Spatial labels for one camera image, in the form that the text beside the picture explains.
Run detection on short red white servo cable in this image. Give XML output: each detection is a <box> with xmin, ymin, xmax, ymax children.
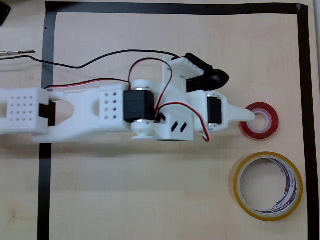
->
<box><xmin>154</xmin><ymin>100</ymin><xmax>213</xmax><ymax>143</ymax></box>

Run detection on big yellow tape roll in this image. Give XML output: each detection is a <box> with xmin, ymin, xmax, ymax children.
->
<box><xmin>228</xmin><ymin>151</ymin><xmax>304</xmax><ymax>222</ymax></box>

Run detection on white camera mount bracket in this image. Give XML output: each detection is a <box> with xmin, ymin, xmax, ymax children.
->
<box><xmin>162</xmin><ymin>55</ymin><xmax>205</xmax><ymax>94</ymax></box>

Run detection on thin metal screwdriver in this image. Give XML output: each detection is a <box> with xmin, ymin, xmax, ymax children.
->
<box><xmin>0</xmin><ymin>50</ymin><xmax>36</xmax><ymax>56</ymax></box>

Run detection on black flat object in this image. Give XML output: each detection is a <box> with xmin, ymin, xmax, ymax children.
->
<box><xmin>0</xmin><ymin>3</ymin><xmax>12</xmax><ymax>27</ymax></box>

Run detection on thin black camera cable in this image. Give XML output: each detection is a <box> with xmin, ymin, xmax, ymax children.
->
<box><xmin>0</xmin><ymin>49</ymin><xmax>181</xmax><ymax>70</ymax></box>

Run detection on looped red black servo cable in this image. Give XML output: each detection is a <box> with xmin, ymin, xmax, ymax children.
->
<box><xmin>128</xmin><ymin>57</ymin><xmax>174</xmax><ymax>118</ymax></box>

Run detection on small red tape roll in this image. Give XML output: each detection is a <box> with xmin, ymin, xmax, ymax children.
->
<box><xmin>238</xmin><ymin>101</ymin><xmax>280</xmax><ymax>141</ymax></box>

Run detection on long red white servo cable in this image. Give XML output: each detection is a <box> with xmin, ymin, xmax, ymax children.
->
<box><xmin>43</xmin><ymin>77</ymin><xmax>131</xmax><ymax>91</ymax></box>

